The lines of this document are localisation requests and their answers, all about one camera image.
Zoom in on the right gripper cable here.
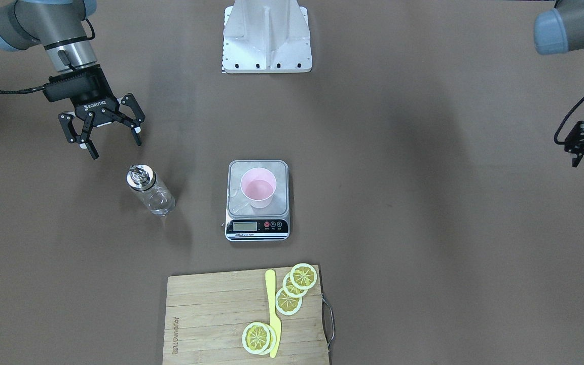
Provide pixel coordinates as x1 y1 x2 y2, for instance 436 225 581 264
0 84 49 96

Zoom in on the lemon slice middle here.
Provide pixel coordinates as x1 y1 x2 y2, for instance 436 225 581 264
282 273 308 298

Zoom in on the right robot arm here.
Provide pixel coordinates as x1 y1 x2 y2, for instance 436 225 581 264
0 1 145 159

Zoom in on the yellow plastic knife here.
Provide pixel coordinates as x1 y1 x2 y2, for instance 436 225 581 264
265 269 282 358

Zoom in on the glass sauce bottle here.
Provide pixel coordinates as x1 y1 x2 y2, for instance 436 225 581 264
127 164 176 216

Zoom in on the digital kitchen scale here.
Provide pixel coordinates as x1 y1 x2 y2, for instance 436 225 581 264
224 159 291 242

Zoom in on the lemon slice front pair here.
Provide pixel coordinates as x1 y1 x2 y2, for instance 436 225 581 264
241 321 278 355

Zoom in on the lemon slice lower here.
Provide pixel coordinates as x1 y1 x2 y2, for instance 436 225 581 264
274 288 302 316

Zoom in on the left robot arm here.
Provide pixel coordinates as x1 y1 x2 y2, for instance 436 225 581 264
533 1 584 55

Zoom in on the bamboo cutting board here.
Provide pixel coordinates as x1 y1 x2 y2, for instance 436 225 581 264
162 269 335 364

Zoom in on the white camera mast base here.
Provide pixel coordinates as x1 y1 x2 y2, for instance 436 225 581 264
221 1 313 74

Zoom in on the pink plastic cup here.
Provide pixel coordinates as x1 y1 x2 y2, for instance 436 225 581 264
240 168 277 209

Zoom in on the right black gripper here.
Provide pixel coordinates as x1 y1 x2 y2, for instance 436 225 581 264
44 65 145 160

